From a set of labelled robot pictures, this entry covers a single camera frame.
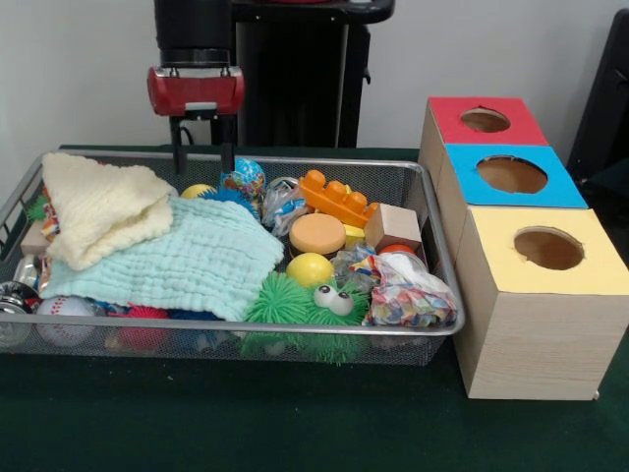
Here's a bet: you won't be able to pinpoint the round orange disc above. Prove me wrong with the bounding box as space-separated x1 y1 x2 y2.
289 212 347 258

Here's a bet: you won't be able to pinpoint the wooden box with three holes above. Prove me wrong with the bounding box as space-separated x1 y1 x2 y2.
419 95 629 401

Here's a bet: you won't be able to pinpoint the small yellow ball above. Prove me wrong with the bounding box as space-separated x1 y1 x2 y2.
286 253 335 289

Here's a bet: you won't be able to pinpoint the shallow clear mesh bin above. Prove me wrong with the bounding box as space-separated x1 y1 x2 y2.
0 149 465 367

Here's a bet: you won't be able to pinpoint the colourful printed packet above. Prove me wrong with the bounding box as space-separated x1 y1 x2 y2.
364 251 460 328

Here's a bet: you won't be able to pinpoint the small wooden cube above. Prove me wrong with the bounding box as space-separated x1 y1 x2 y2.
364 204 424 255

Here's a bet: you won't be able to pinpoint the orange toy building blocks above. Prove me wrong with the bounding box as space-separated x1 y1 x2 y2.
298 169 380 229

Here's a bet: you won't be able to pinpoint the cream yellow muslin cloth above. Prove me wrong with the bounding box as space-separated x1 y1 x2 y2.
41 152 178 271

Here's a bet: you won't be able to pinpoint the black upright panel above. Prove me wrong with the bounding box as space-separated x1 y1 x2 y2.
568 10 629 185

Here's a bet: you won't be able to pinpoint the white baseball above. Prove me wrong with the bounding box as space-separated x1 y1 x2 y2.
36 295 99 347

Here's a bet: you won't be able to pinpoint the mint green muslin cloth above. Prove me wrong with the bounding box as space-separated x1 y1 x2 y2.
39 197 286 323

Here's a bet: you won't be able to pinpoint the blue globe ball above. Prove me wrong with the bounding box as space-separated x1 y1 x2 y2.
220 158 267 201

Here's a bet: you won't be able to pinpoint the dark green table cloth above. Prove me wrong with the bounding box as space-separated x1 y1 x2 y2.
0 146 629 472

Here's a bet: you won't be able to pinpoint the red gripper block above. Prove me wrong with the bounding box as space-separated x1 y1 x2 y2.
147 65 246 176

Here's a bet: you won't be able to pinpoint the green spiky ball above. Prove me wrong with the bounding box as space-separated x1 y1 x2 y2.
243 272 314 328

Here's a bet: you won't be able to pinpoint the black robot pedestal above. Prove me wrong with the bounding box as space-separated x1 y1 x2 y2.
231 0 396 148

